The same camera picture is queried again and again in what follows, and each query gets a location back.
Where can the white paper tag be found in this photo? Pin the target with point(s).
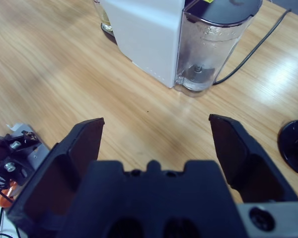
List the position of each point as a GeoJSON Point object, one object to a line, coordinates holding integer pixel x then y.
{"type": "Point", "coordinates": [13, 127]}

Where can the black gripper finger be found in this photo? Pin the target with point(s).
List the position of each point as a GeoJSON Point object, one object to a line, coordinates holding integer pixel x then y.
{"type": "Point", "coordinates": [62, 178]}
{"type": "Point", "coordinates": [253, 163]}

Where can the black capsule holder with rods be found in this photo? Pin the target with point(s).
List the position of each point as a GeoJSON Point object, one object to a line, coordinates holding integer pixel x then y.
{"type": "Point", "coordinates": [294, 146]}

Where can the clear drinking glass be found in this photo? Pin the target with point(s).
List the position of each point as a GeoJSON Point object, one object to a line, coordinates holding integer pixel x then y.
{"type": "Point", "coordinates": [103, 17]}

